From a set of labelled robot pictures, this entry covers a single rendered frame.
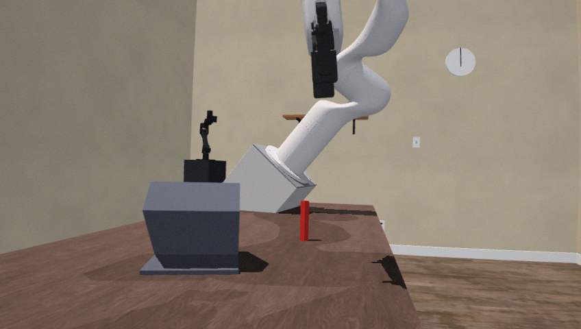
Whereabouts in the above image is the red peg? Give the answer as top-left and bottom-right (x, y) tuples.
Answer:
(300, 201), (309, 241)

